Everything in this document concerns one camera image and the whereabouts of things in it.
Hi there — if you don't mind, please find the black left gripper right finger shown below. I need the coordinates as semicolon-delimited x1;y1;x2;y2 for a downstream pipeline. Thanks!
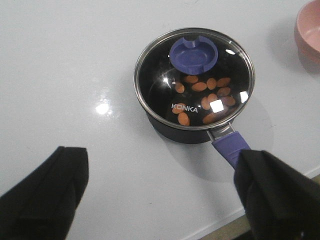
234;150;320;240

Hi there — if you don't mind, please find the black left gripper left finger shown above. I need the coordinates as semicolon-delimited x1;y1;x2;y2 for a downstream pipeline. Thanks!
0;146;89;240

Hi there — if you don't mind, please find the orange ham slices pile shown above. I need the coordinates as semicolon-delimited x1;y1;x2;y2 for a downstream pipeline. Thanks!
169;75;238;126

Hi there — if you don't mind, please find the glass pot lid purple knob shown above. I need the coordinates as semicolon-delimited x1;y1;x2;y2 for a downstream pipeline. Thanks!
134;28;255;131

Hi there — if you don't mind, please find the pink bowl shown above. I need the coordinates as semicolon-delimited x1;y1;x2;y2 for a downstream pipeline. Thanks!
294;0;320;65

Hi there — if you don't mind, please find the dark blue saucepan purple handle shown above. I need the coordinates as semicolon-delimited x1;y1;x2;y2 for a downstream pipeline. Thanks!
146;113;251;168

